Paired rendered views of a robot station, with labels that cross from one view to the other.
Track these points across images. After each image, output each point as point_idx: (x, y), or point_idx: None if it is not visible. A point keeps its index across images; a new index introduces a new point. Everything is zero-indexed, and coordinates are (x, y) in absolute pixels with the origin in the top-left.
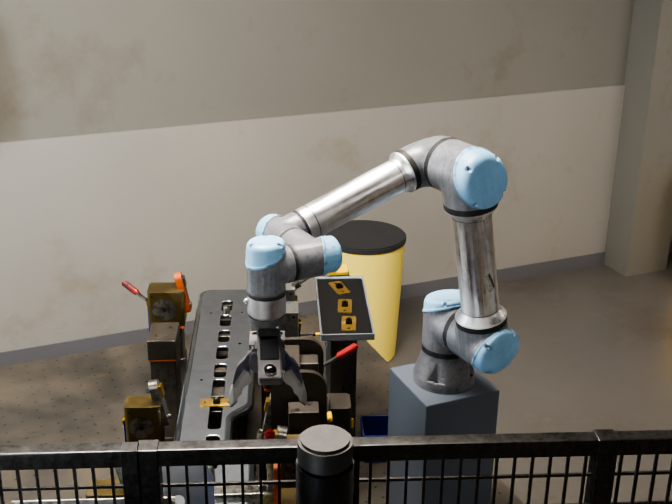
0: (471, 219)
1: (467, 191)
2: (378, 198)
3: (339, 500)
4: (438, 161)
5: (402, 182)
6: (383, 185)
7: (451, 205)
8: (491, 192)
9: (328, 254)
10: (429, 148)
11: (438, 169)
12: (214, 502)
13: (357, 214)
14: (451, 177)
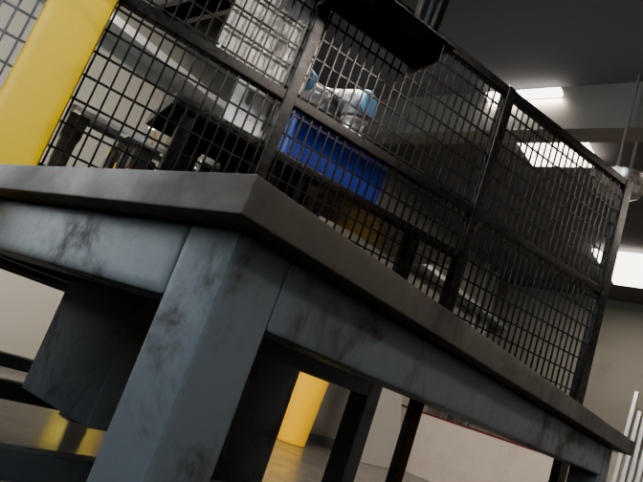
0: (358, 120)
1: (365, 99)
2: (316, 93)
3: (446, 3)
4: (347, 91)
5: (325, 96)
6: (320, 89)
7: (350, 110)
8: (371, 110)
9: (314, 73)
10: (340, 89)
11: (347, 93)
12: (269, 105)
13: (307, 92)
14: (356, 95)
